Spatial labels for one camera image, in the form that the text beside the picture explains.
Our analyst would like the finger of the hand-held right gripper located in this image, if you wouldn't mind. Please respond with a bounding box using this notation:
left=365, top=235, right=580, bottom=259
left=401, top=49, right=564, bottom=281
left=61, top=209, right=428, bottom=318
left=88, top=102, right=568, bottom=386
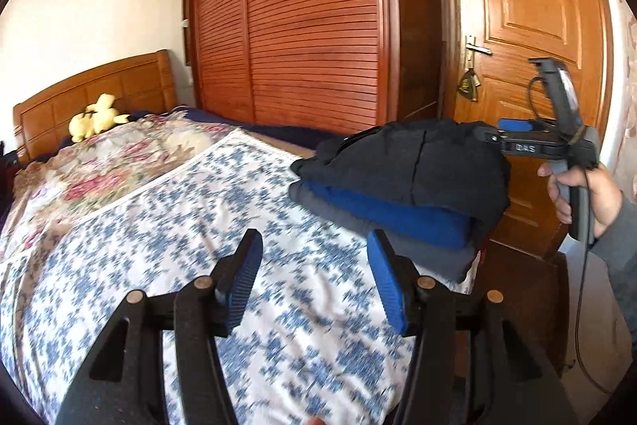
left=498, top=118, right=537, bottom=133
left=473, top=125, right=511, bottom=147

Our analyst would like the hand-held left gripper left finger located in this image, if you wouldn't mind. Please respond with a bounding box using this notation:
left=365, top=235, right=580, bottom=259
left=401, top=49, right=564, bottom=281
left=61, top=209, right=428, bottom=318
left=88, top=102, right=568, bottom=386
left=55, top=228, right=264, bottom=425

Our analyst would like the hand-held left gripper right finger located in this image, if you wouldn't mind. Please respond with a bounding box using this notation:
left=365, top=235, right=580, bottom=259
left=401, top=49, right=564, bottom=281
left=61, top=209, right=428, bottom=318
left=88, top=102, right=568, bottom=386
left=367, top=228, right=580, bottom=425

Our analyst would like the black double-breasted coat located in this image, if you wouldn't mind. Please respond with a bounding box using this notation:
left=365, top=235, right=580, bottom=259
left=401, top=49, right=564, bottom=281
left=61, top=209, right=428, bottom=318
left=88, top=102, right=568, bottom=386
left=290, top=119, right=512, bottom=241

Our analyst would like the person's right forearm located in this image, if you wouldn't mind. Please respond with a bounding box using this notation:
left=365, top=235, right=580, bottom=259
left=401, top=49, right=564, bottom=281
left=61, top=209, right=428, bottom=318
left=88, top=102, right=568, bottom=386
left=592, top=191, right=637, bottom=336

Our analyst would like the person's right hand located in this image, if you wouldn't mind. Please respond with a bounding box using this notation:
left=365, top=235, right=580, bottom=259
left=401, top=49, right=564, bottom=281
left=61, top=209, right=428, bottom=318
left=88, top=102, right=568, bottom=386
left=537, top=163, right=623, bottom=239

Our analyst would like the folded grey garment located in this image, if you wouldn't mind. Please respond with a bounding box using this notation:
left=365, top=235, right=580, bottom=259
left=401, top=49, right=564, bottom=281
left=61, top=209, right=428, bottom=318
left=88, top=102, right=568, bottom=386
left=289, top=183, right=481, bottom=284

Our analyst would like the hanging key tag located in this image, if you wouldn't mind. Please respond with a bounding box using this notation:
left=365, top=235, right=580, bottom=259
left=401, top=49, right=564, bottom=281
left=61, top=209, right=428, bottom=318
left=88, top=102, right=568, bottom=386
left=458, top=69, right=481, bottom=102

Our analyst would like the folded blue garment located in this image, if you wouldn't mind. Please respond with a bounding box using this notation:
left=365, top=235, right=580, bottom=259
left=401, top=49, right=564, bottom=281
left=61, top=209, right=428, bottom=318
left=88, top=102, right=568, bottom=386
left=303, top=180, right=471, bottom=251

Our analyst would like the blue floral bed sheet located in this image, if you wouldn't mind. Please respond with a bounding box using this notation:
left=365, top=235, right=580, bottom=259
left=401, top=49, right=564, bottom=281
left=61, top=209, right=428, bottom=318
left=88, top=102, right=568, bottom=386
left=0, top=129, right=479, bottom=425

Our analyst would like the navy bed sheet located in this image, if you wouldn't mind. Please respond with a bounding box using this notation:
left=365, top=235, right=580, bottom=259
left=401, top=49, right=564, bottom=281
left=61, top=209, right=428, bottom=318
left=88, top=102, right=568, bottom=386
left=164, top=105, right=324, bottom=152

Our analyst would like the pink floral quilt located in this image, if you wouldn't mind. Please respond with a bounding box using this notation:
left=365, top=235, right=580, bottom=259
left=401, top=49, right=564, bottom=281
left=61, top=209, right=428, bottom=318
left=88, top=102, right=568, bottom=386
left=0, top=109, right=234, bottom=259

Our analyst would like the yellow plush toy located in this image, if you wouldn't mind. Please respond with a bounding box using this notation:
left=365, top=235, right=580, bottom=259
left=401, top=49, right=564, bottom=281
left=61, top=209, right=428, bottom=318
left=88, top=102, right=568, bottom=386
left=68, top=93, right=131, bottom=143

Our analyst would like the wooden slatted wardrobe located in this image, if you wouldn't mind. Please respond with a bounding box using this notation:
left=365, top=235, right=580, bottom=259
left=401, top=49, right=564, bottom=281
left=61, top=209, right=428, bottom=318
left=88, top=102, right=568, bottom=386
left=182, top=0, right=449, bottom=129

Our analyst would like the wooden bed headboard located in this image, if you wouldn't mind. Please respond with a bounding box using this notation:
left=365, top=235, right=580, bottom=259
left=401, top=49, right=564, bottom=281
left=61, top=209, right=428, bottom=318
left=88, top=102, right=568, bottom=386
left=12, top=49, right=180, bottom=164

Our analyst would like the brass door handle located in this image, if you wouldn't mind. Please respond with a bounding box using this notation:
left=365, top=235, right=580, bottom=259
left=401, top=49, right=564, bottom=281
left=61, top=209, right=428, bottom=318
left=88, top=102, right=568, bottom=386
left=465, top=35, right=493, bottom=70

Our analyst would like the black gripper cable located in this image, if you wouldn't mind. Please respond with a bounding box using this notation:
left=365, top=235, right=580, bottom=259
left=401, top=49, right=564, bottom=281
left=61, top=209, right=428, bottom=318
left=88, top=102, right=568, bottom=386
left=526, top=75, right=620, bottom=398

